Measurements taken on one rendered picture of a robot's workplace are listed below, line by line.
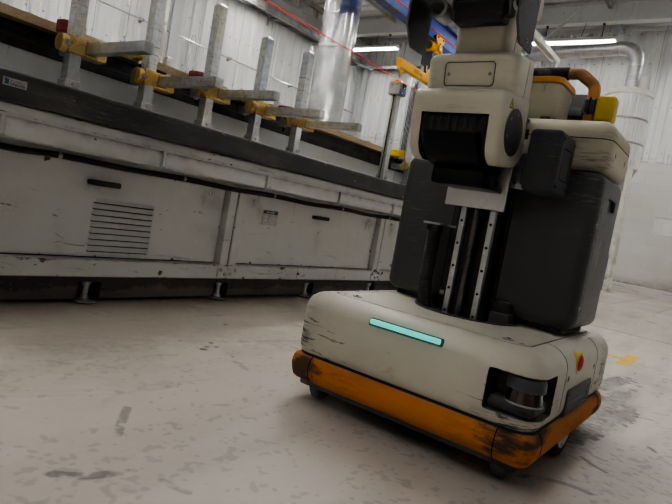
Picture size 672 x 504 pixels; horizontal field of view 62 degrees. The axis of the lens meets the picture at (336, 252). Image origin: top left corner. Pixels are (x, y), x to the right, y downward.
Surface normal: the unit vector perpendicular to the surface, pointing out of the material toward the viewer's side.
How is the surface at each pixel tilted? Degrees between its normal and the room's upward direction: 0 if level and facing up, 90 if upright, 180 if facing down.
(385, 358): 90
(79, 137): 90
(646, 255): 90
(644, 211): 90
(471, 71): 98
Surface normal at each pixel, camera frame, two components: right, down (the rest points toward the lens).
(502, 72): -0.61, 0.09
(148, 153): 0.79, 0.18
